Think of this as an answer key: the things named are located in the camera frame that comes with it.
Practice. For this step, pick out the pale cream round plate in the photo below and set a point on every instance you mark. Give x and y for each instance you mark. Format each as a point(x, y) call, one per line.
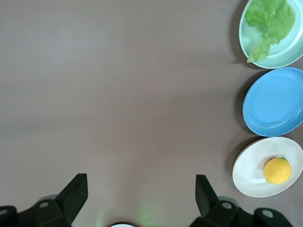
point(251, 170)

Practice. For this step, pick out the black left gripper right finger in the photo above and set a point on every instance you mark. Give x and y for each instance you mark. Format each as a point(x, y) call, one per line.
point(208, 205)

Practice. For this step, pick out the blue round plate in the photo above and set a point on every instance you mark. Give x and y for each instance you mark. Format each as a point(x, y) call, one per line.
point(272, 101)

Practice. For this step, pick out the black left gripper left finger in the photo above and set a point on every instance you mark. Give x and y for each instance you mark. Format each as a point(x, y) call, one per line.
point(68, 203)

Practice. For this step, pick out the yellow lemon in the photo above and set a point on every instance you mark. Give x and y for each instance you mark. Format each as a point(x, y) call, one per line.
point(277, 171)

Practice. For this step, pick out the green lettuce leaf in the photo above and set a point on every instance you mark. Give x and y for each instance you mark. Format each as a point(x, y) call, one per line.
point(272, 19)

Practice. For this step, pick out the pale green round plate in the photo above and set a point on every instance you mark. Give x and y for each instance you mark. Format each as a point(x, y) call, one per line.
point(251, 40)

